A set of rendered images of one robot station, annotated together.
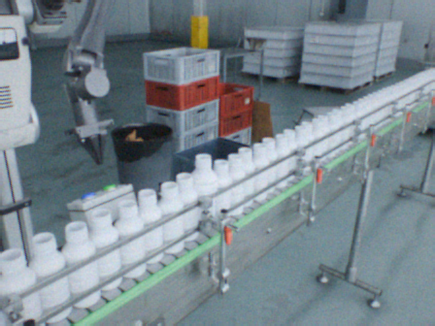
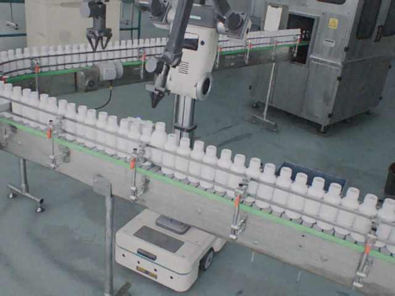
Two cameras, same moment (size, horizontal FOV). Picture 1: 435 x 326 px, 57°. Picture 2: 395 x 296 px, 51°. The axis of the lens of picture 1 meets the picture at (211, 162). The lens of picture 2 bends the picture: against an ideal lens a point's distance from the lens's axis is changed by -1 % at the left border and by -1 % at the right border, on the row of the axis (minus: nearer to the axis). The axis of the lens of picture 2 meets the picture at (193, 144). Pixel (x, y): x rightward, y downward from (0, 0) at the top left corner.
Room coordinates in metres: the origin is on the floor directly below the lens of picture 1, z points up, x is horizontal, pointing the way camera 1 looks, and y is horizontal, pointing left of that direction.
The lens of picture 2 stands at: (0.63, -1.52, 1.82)
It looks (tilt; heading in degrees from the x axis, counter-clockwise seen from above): 24 degrees down; 75
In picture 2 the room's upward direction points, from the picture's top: 6 degrees clockwise
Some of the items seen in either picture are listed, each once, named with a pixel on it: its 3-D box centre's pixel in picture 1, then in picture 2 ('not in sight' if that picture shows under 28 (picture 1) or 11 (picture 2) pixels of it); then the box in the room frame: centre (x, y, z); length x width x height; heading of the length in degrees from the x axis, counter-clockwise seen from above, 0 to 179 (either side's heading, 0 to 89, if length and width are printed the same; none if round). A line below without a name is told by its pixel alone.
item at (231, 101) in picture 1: (222, 98); not in sight; (4.20, -0.11, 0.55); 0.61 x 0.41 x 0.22; 142
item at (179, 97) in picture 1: (184, 89); not in sight; (3.61, 0.27, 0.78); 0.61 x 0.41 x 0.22; 146
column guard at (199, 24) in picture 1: (199, 37); not in sight; (11.26, 0.39, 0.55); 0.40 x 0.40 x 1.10; 50
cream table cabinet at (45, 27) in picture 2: not in sight; (73, 42); (0.36, 4.47, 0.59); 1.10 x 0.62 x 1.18; 32
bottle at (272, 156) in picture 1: (266, 165); (223, 170); (1.12, -0.17, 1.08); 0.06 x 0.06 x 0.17
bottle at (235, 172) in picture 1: (233, 184); (182, 158); (0.98, -0.06, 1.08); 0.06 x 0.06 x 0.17
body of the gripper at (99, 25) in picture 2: not in sight; (99, 24); (0.65, 0.42, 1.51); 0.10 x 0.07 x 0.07; 50
